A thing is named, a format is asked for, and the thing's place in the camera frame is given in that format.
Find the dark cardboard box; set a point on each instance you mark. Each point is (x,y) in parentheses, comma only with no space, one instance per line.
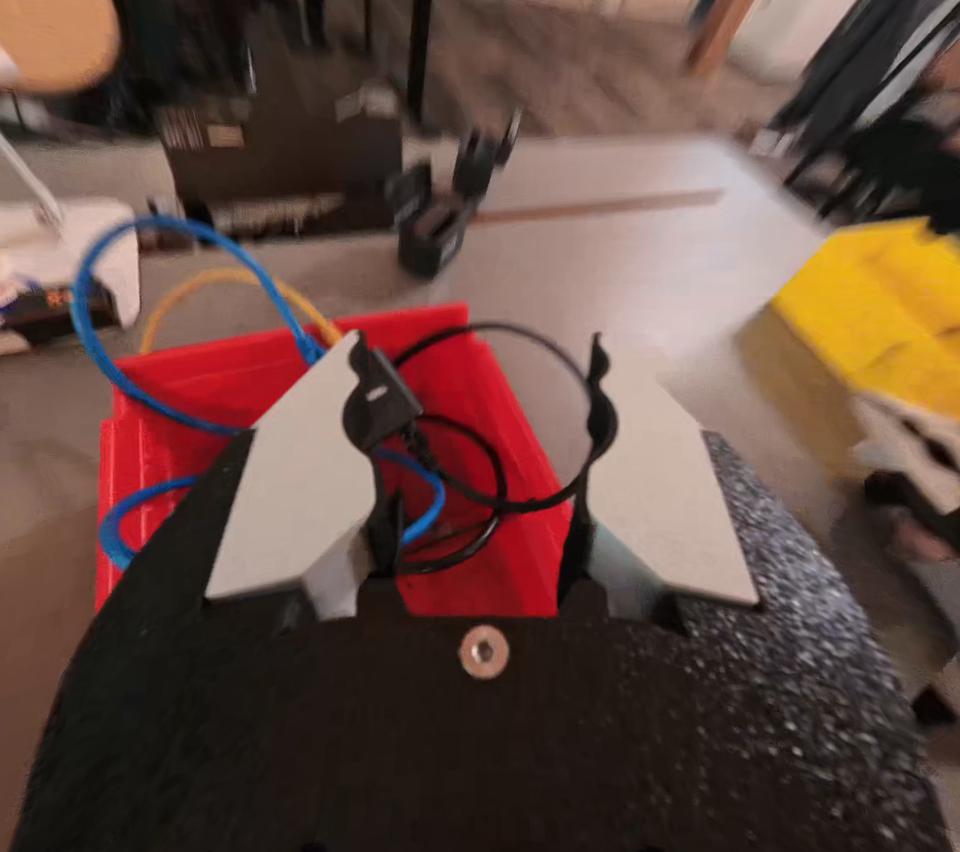
(285,147)

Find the black ethernet adapter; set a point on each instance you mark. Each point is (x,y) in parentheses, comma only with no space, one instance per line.
(390,402)

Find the black box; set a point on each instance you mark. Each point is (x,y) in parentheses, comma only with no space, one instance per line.
(45,320)

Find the white box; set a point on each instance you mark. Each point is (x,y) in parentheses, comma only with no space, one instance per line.
(97,245)

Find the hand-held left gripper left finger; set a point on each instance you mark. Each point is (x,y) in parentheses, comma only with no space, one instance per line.
(292,492)

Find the yellow plastic bin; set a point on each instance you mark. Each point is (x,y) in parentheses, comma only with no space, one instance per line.
(877,312)

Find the red plastic bin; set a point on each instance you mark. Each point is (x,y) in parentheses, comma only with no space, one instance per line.
(225,372)

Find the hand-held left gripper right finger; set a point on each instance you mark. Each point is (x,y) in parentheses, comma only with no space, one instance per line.
(667,492)

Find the black power station with display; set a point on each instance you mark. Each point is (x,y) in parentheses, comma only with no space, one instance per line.
(435,241)

